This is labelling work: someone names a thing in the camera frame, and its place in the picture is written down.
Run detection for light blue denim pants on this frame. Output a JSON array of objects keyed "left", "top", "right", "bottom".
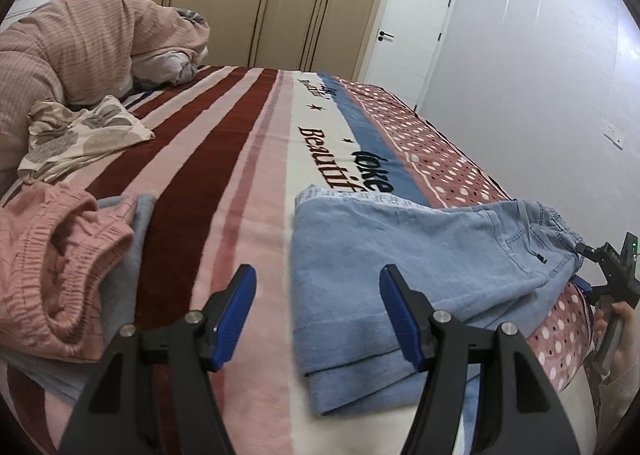
[{"left": 290, "top": 184, "right": 586, "bottom": 418}]

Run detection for right forearm cream sleeve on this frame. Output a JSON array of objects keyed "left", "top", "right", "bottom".
[{"left": 596, "top": 355, "right": 639, "bottom": 449}]

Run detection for right hand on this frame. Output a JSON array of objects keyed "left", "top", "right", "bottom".
[{"left": 610, "top": 301, "right": 639, "bottom": 380}]

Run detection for pink checked pants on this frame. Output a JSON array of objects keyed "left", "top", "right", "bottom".
[{"left": 1, "top": 182, "right": 137, "bottom": 363}]

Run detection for leaf pattern pillowcase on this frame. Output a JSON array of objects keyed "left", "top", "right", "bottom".
[{"left": 17, "top": 96, "right": 155, "bottom": 184}]

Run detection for white door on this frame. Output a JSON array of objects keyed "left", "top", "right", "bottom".
[{"left": 358, "top": 0, "right": 456, "bottom": 111}]

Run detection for pink ribbed duvet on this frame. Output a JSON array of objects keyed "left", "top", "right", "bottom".
[{"left": 1, "top": 0, "right": 210, "bottom": 188}]

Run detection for white wall switch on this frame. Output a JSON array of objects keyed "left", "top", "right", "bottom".
[{"left": 603, "top": 122, "right": 626, "bottom": 150}]

